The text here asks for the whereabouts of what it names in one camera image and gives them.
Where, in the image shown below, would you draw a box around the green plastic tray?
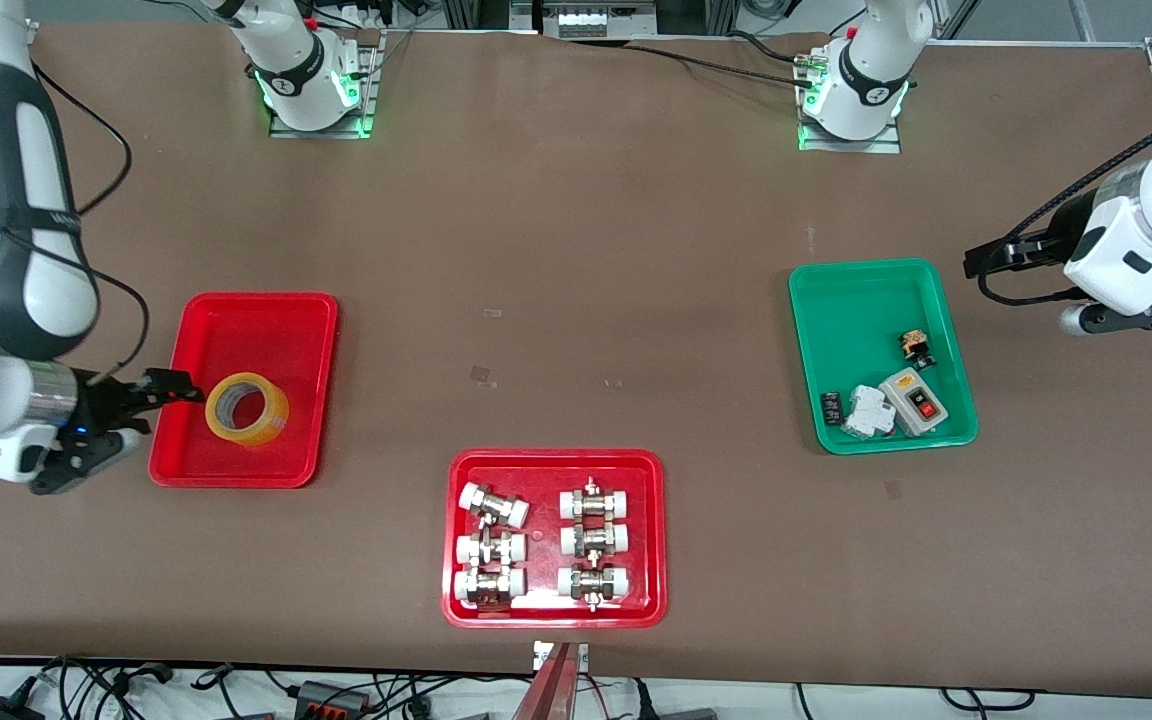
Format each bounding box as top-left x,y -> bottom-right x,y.
788,258 -> 980,456

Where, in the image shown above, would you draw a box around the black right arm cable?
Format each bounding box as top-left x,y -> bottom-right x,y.
0,62 -> 150,386

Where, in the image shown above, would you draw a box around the grey power strip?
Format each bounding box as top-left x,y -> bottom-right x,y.
558,0 -> 657,39

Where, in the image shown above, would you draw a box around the reddish aluminium profile bar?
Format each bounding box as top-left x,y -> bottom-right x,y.
511,643 -> 587,720

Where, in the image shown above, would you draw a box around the black base power cable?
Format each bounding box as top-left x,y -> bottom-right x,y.
591,35 -> 837,76

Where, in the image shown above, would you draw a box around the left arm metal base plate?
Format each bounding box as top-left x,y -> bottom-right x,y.
798,95 -> 903,154

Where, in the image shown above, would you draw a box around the black orange power adapter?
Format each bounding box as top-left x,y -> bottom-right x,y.
293,679 -> 374,717

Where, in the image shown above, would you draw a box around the larger red plastic tray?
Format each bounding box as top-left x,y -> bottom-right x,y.
441,448 -> 669,630

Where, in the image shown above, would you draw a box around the steel pipe fitting white caps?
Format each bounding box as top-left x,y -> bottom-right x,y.
453,566 -> 527,611
560,520 -> 630,559
459,482 -> 531,529
557,562 -> 632,611
455,530 -> 527,567
559,478 -> 630,521

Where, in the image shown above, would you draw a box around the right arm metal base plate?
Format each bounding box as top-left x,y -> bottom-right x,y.
269,30 -> 382,139

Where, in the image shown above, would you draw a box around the grey on-off switch box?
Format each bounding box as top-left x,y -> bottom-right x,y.
878,367 -> 950,438

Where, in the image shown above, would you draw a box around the black velcro cable strap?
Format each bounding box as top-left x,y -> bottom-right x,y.
0,200 -> 84,239

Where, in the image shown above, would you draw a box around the yellowish packing tape roll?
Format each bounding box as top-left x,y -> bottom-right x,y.
204,372 -> 290,447

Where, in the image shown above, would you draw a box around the white circuit breaker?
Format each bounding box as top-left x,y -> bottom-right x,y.
841,385 -> 899,438

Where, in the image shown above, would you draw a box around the small metal mounting bracket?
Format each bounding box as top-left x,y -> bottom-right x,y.
533,640 -> 590,673

